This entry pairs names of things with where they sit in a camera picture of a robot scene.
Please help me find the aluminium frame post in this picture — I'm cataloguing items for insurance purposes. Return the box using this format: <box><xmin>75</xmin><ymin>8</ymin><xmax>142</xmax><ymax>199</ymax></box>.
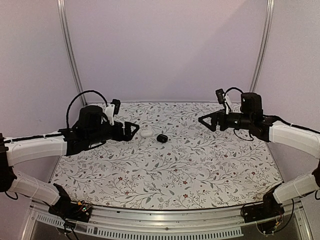
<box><xmin>249</xmin><ymin>0</ymin><xmax>275</xmax><ymax>92</ymax></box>
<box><xmin>56</xmin><ymin>0</ymin><xmax>84</xmax><ymax>94</ymax></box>

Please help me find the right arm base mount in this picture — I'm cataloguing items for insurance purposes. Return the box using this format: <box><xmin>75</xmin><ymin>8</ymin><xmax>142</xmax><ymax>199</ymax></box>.
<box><xmin>240</xmin><ymin>192</ymin><xmax>285</xmax><ymax>235</ymax></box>

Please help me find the white earbud charging case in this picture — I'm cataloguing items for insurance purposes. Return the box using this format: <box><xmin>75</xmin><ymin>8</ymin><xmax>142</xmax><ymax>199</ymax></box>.
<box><xmin>140</xmin><ymin>127</ymin><xmax>154</xmax><ymax>138</ymax></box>

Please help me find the left aluminium frame post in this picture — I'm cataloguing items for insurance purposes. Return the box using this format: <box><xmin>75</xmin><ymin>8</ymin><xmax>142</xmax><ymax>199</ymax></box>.
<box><xmin>56</xmin><ymin>0</ymin><xmax>84</xmax><ymax>94</ymax></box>

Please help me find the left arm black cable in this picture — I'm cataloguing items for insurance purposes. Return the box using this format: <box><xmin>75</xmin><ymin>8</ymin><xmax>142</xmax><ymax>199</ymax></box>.
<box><xmin>65</xmin><ymin>90</ymin><xmax>110</xmax><ymax>128</ymax></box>

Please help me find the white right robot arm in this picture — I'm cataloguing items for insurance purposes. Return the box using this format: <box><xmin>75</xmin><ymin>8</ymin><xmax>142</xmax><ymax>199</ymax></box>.
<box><xmin>198</xmin><ymin>89</ymin><xmax>320</xmax><ymax>218</ymax></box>

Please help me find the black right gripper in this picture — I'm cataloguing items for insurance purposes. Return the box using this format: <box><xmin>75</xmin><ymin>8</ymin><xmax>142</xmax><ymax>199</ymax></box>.
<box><xmin>198</xmin><ymin>108</ymin><xmax>253</xmax><ymax>132</ymax></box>

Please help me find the front aluminium rail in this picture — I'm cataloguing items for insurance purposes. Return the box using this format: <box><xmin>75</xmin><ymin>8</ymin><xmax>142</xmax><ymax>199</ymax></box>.
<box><xmin>22</xmin><ymin>200</ymin><xmax>315</xmax><ymax>240</ymax></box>

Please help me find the right aluminium frame post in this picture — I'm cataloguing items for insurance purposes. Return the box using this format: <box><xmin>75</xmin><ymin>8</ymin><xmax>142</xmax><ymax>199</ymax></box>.
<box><xmin>249</xmin><ymin>0</ymin><xmax>275</xmax><ymax>92</ymax></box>

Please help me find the floral patterned table mat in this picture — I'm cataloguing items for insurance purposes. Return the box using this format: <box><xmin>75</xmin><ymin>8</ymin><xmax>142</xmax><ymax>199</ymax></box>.
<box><xmin>51</xmin><ymin>102</ymin><xmax>283</xmax><ymax>210</ymax></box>

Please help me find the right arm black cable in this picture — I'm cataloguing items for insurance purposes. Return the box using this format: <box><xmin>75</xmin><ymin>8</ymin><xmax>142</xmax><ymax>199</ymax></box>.
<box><xmin>224</xmin><ymin>86</ymin><xmax>245</xmax><ymax>97</ymax></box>

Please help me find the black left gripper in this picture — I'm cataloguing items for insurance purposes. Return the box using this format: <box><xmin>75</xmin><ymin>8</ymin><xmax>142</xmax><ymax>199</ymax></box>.
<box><xmin>86</xmin><ymin>121</ymin><xmax>139</xmax><ymax>146</ymax></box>

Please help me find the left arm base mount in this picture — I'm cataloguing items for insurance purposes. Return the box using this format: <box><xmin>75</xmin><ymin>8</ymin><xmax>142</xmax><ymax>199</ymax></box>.
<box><xmin>48</xmin><ymin>183</ymin><xmax>93</xmax><ymax>223</ymax></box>

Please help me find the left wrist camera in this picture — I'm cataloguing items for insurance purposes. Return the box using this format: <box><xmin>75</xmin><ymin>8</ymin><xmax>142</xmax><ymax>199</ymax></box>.
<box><xmin>104</xmin><ymin>99</ymin><xmax>121</xmax><ymax>126</ymax></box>

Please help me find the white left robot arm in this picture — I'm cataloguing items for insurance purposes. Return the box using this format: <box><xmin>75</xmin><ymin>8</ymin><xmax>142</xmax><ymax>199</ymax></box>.
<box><xmin>0</xmin><ymin>104</ymin><xmax>140</xmax><ymax>217</ymax></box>

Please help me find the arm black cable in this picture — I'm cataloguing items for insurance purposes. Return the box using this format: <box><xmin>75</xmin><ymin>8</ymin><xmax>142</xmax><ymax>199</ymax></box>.
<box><xmin>224</xmin><ymin>86</ymin><xmax>245</xmax><ymax>97</ymax></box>
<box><xmin>65</xmin><ymin>90</ymin><xmax>110</xmax><ymax>128</ymax></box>

